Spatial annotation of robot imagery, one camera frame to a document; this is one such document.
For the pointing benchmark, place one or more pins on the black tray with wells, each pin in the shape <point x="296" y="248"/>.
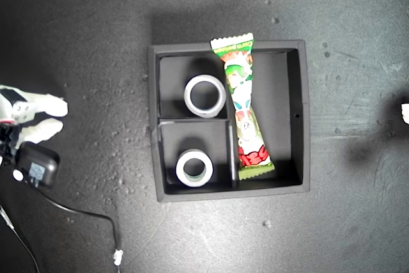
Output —
<point x="281" y="94"/>

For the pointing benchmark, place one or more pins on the small white tape roll green core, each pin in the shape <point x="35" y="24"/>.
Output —
<point x="179" y="169"/>

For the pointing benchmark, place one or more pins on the snack bar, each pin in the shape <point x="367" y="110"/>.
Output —
<point x="244" y="94"/>

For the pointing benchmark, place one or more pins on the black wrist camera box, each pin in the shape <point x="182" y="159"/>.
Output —
<point x="44" y="161"/>

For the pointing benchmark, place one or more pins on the large white tape roll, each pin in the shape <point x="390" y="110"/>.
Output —
<point x="187" y="96"/>

